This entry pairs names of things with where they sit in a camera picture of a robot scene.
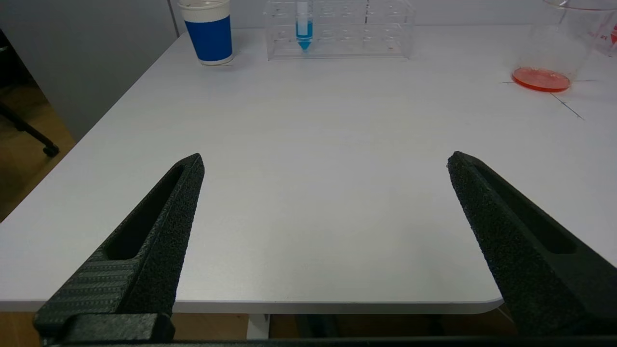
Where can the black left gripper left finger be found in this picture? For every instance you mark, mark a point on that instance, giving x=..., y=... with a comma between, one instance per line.
x=140, y=260

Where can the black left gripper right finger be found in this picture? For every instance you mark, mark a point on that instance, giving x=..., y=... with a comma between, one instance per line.
x=525, y=250

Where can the clear glass beaker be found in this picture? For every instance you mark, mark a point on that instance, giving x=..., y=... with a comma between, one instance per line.
x=542, y=79

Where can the red pigment test tube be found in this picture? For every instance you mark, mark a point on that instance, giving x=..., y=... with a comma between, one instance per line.
x=613, y=37

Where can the clear acrylic test tube rack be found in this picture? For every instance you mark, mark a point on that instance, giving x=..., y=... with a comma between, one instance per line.
x=356, y=43

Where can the blue pigment test tube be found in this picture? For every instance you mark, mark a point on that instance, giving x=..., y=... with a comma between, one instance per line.
x=304, y=33

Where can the blue white paper cup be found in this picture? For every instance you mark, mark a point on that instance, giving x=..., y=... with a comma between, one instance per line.
x=209, y=38

